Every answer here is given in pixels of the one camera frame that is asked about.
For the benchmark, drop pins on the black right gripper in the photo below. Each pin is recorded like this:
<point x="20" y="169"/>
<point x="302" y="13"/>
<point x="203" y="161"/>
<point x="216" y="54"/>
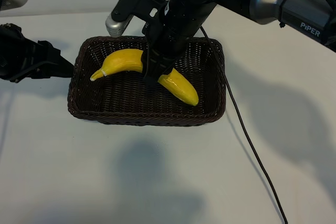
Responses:
<point x="181" y="19"/>

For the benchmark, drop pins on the dark brown wicker basket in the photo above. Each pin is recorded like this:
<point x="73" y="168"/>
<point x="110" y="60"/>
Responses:
<point x="126" y="98"/>

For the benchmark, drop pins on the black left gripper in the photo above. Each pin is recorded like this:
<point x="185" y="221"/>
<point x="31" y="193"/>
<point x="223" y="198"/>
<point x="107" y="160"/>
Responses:
<point x="15" y="53"/>

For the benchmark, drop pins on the yellow banana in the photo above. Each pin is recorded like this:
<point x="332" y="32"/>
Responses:
<point x="123" y="61"/>

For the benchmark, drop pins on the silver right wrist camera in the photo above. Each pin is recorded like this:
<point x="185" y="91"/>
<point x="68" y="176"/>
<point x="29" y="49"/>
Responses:
<point x="118" y="26"/>

